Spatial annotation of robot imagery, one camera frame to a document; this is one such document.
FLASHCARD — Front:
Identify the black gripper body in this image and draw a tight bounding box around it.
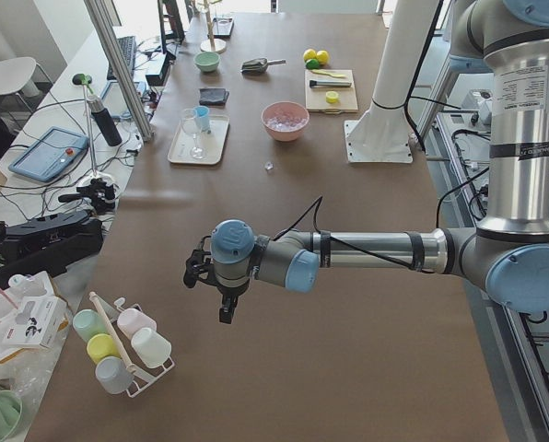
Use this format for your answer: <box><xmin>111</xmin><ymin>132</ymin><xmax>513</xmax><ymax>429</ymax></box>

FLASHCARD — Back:
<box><xmin>183</xmin><ymin>235</ymin><xmax>216</xmax><ymax>288</ymax></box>

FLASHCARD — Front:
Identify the metal ice scoop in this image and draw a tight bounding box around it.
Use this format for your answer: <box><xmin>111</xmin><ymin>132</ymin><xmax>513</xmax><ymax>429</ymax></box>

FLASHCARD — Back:
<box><xmin>240</xmin><ymin>57</ymin><xmax>286</xmax><ymax>75</ymax></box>

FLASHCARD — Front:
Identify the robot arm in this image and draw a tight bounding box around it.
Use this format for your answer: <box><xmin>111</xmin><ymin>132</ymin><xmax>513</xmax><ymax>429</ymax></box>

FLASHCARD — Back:
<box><xmin>183</xmin><ymin>1</ymin><xmax>549</xmax><ymax>323</ymax></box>

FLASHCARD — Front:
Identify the white cup rack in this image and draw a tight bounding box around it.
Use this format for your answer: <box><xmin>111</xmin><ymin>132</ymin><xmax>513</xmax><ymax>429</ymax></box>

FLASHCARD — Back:
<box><xmin>88</xmin><ymin>292</ymin><xmax>176</xmax><ymax>399</ymax></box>

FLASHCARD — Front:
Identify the light blue cup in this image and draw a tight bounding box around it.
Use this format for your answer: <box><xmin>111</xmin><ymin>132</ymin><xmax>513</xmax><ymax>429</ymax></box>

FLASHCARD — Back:
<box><xmin>194</xmin><ymin>105</ymin><xmax>211</xmax><ymax>133</ymax></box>

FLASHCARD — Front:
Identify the pink bowl of ice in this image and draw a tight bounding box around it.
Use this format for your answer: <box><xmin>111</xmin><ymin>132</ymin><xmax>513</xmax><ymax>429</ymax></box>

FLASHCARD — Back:
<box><xmin>261</xmin><ymin>101</ymin><xmax>310</xmax><ymax>142</ymax></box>

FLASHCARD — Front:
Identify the cream serving tray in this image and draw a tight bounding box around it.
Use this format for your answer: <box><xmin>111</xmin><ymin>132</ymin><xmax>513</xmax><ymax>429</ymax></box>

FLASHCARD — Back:
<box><xmin>168</xmin><ymin>115</ymin><xmax>229</xmax><ymax>166</ymax></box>

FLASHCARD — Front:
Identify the clear wine glass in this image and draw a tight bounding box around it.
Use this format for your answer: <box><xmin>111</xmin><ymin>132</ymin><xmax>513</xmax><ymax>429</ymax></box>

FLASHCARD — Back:
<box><xmin>181</xmin><ymin>108</ymin><xmax>205</xmax><ymax>159</ymax></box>

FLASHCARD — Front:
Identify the black water bottle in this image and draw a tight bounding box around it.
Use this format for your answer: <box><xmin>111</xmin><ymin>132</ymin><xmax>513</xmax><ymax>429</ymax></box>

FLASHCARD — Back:
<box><xmin>87</xmin><ymin>95</ymin><xmax>123</xmax><ymax>146</ymax></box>

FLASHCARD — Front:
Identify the grey folded cloth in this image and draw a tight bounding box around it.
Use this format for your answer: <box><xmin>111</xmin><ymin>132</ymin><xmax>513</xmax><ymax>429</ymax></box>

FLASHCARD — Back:
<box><xmin>199</xmin><ymin>87</ymin><xmax>229</xmax><ymax>106</ymax></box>

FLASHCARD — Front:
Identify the blue teach pendant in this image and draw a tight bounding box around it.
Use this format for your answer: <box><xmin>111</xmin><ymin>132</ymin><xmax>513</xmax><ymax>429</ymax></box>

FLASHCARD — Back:
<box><xmin>8</xmin><ymin>127</ymin><xmax>88</xmax><ymax>182</ymax></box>

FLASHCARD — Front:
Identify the green bowl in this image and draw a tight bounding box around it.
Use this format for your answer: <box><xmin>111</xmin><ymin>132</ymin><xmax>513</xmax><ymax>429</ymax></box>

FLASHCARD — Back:
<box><xmin>193</xmin><ymin>52</ymin><xmax>221</xmax><ymax>73</ymax></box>

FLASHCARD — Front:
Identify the wooden cutting board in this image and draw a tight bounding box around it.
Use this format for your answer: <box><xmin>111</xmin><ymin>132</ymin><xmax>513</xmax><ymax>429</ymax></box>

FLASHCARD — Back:
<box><xmin>305</xmin><ymin>69</ymin><xmax>358</xmax><ymax>113</ymax></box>

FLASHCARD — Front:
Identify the metal muddler black tip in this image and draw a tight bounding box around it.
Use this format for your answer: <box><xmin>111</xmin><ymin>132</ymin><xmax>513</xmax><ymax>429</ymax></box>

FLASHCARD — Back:
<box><xmin>309</xmin><ymin>79</ymin><xmax>352</xmax><ymax>88</ymax></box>

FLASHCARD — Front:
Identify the half lemon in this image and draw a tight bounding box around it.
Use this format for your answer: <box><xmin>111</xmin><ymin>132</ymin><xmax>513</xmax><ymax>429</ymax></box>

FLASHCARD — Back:
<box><xmin>325</xmin><ymin>91</ymin><xmax>339</xmax><ymax>103</ymax></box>

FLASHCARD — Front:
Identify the wooden glass stand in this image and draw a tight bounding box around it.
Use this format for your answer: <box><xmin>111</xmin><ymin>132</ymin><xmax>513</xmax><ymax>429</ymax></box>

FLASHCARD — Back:
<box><xmin>194</xmin><ymin>0</ymin><xmax>227</xmax><ymax>53</ymax></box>

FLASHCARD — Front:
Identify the yellow plastic knife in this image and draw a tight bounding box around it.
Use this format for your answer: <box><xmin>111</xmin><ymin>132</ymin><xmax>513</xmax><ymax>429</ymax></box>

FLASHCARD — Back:
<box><xmin>311</xmin><ymin>69</ymin><xmax>346</xmax><ymax>78</ymax></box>

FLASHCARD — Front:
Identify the black keyboard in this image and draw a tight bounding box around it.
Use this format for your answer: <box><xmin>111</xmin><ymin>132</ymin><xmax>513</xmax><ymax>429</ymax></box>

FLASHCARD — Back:
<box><xmin>115</xmin><ymin>36</ymin><xmax>137</xmax><ymax>76</ymax></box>

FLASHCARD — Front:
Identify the yellow lemon lower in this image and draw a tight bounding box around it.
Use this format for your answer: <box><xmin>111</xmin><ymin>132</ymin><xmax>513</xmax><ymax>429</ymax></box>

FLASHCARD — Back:
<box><xmin>305</xmin><ymin>58</ymin><xmax>321</xmax><ymax>70</ymax></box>

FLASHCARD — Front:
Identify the yellow lemon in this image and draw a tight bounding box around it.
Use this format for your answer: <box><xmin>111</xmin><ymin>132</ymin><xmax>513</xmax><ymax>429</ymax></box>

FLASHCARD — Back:
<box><xmin>305</xmin><ymin>58</ymin><xmax>321</xmax><ymax>70</ymax></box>
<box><xmin>303</xmin><ymin>48</ymin><xmax>317</xmax><ymax>62</ymax></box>

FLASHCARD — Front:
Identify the yellow lemon upper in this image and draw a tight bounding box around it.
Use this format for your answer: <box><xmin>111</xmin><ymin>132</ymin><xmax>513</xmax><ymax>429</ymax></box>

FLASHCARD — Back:
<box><xmin>303</xmin><ymin>48</ymin><xmax>317</xmax><ymax>62</ymax></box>

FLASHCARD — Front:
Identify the green lime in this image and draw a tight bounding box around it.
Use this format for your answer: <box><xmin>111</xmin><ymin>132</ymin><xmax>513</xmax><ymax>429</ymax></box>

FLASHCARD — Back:
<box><xmin>316</xmin><ymin>50</ymin><xmax>330</xmax><ymax>65</ymax></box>

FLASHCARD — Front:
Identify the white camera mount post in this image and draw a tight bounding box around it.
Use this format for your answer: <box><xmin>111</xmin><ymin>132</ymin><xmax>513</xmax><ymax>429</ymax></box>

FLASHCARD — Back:
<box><xmin>345</xmin><ymin>1</ymin><xmax>442</xmax><ymax>164</ymax></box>

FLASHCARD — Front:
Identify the aluminium frame post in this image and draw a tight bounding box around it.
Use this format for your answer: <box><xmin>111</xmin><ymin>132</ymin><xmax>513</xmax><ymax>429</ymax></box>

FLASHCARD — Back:
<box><xmin>84</xmin><ymin>0</ymin><xmax>153</xmax><ymax>142</ymax></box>

